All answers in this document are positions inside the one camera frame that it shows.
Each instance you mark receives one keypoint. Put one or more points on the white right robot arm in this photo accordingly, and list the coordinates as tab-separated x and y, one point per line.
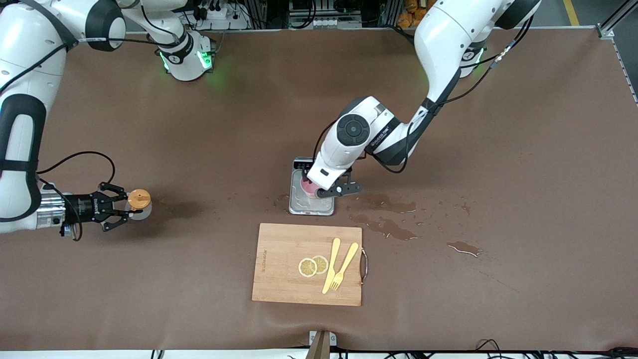
30	40

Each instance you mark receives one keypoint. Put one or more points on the orange snack bag pile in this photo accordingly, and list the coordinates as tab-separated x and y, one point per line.
408	12

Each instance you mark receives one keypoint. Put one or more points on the translucent orange-capped sauce bottle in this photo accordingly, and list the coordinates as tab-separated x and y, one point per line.
139	198

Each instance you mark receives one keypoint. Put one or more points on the yellow plastic fork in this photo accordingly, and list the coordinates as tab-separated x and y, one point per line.
347	260

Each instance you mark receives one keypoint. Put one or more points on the white power strip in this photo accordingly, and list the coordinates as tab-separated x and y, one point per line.
219	12

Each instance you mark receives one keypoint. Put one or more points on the small brown liquid puddle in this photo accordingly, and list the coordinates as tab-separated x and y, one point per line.
466	248

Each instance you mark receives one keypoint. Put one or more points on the pink plastic cup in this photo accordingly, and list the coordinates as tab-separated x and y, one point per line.
308	189

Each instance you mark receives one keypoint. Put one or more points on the silver digital kitchen scale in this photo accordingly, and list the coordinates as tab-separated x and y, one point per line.
314	207

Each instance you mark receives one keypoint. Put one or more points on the yellow plastic knife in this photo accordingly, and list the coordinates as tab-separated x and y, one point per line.
332	264

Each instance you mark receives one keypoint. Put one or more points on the aluminium frame equipment rack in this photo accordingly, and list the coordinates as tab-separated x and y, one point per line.
324	10

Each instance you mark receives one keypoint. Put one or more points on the metal table edge bracket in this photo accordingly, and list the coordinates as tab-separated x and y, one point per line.
321	344

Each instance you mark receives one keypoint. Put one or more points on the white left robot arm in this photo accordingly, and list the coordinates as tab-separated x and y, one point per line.
448	40

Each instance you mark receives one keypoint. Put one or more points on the lemon slice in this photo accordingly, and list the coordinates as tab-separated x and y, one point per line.
306	268
323	264

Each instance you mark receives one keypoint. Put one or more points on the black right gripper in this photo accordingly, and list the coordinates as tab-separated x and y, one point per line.
82	208

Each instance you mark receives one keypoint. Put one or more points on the large brown liquid puddle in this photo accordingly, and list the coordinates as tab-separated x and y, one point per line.
384	202
386	228

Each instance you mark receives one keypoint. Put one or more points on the aluminium table edge rail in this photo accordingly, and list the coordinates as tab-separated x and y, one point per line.
604	32

